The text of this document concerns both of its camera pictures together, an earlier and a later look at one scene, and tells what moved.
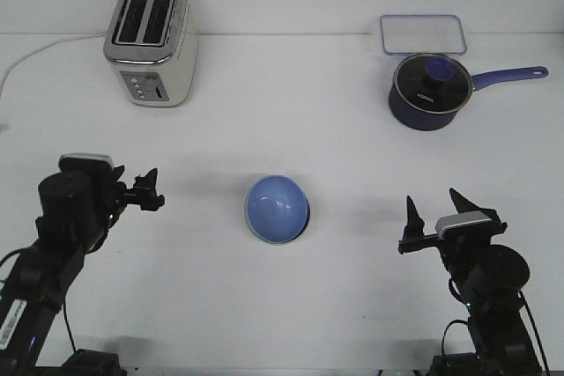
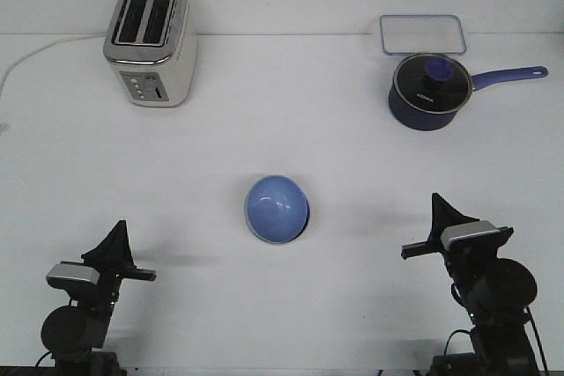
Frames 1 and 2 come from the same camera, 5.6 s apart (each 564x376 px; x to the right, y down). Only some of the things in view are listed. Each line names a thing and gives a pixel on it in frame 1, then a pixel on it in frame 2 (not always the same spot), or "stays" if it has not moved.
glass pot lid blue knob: x=433 y=83 stays
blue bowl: x=276 y=208 stays
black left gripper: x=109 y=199 -> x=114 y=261
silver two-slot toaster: x=151 y=39 stays
